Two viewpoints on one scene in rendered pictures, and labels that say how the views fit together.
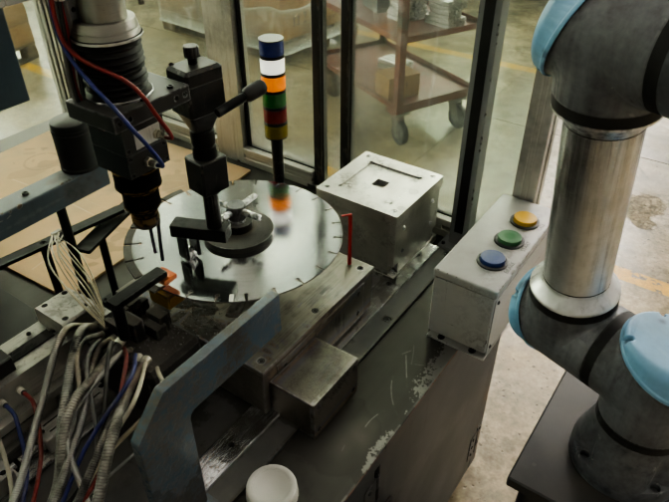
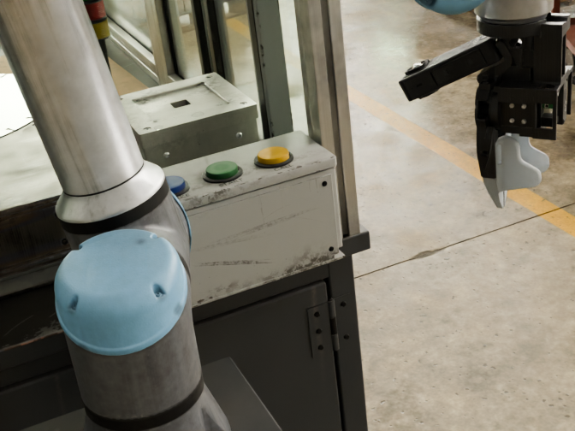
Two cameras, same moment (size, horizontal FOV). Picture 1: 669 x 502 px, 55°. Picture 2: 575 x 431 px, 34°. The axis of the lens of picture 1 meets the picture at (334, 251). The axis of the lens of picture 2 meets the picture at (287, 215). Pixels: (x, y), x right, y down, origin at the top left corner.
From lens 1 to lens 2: 0.97 m
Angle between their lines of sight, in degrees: 30
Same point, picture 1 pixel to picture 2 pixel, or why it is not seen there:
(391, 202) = (161, 121)
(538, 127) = (304, 32)
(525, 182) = (311, 114)
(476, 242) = (183, 170)
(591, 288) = (73, 182)
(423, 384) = (56, 327)
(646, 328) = (110, 243)
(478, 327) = not seen: hidden behind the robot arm
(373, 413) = not seen: outside the picture
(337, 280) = (36, 191)
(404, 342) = not seen: hidden behind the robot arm
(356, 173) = (171, 92)
